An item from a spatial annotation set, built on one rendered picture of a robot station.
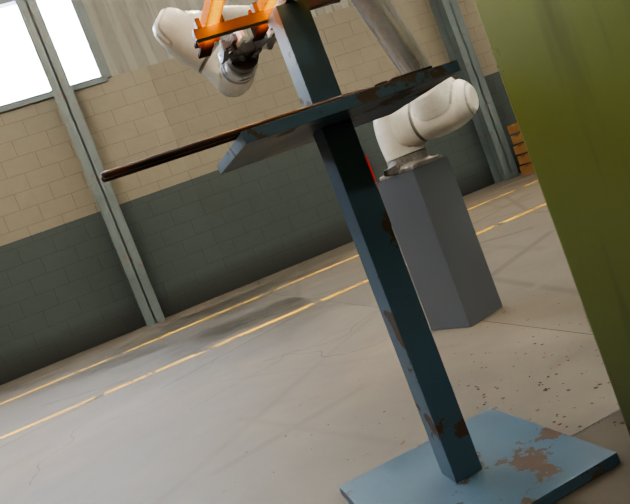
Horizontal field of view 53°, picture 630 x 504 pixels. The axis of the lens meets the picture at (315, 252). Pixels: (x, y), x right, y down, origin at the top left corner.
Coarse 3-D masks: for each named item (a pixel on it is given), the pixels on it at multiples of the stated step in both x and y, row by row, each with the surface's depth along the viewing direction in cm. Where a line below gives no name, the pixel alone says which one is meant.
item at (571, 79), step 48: (480, 0) 87; (528, 0) 80; (576, 0) 74; (624, 0) 69; (528, 48) 83; (576, 48) 76; (624, 48) 71; (528, 96) 86; (576, 96) 79; (624, 96) 73; (528, 144) 89; (576, 144) 82; (624, 144) 75; (576, 192) 84; (624, 192) 78; (576, 240) 87; (624, 240) 80; (624, 288) 83; (624, 336) 86; (624, 384) 89
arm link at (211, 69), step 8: (216, 48) 163; (208, 56) 163; (216, 56) 163; (208, 64) 164; (216, 64) 163; (200, 72) 167; (208, 72) 165; (216, 72) 164; (216, 80) 166; (224, 80) 164; (224, 88) 168; (232, 88) 166; (240, 88) 166; (248, 88) 169; (232, 96) 172
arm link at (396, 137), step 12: (384, 120) 228; (396, 120) 225; (408, 120) 223; (384, 132) 229; (396, 132) 226; (408, 132) 224; (384, 144) 231; (396, 144) 228; (408, 144) 227; (420, 144) 229; (384, 156) 235; (396, 156) 229
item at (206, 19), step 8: (208, 0) 112; (216, 0) 111; (224, 0) 112; (208, 8) 114; (216, 8) 114; (208, 16) 117; (216, 16) 118; (208, 24) 121; (208, 40) 129; (216, 40) 130; (200, 48) 133; (208, 48) 134; (200, 56) 138
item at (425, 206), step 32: (448, 160) 233; (384, 192) 236; (416, 192) 224; (448, 192) 230; (416, 224) 229; (448, 224) 228; (416, 256) 235; (448, 256) 225; (480, 256) 235; (416, 288) 240; (448, 288) 228; (480, 288) 232; (448, 320) 233; (480, 320) 229
